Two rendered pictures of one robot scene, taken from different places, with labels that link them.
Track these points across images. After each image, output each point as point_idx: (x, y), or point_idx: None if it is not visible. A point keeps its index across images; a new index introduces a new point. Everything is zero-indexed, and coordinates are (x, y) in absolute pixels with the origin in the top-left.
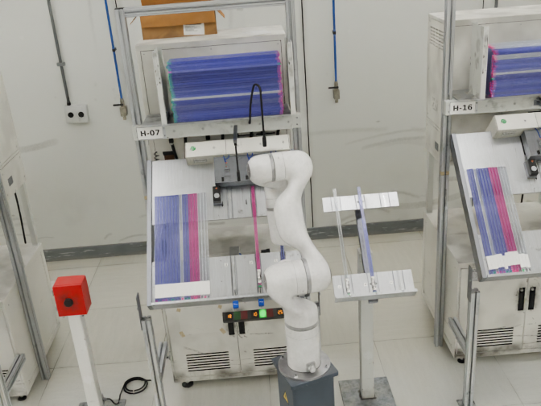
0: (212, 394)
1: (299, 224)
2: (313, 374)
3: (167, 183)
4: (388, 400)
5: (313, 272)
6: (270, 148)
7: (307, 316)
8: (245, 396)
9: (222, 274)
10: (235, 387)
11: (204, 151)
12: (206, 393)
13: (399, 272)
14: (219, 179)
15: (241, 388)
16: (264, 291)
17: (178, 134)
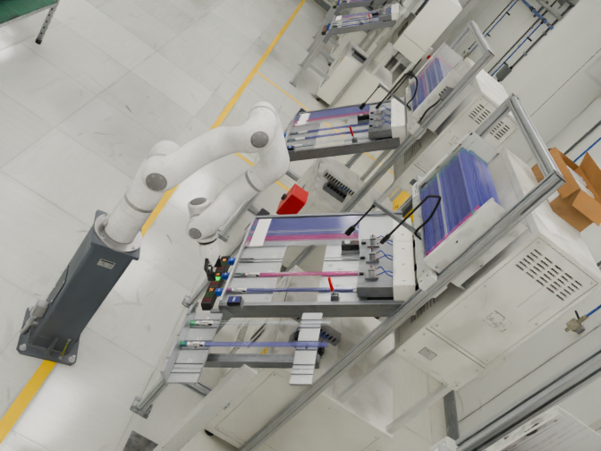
0: (216, 353)
1: (198, 141)
2: (99, 225)
3: (375, 223)
4: None
5: (152, 157)
6: (395, 271)
7: (131, 184)
8: (201, 372)
9: (266, 254)
10: (217, 373)
11: (398, 229)
12: (220, 350)
13: (197, 370)
14: (365, 241)
15: (213, 376)
16: (236, 278)
17: (414, 205)
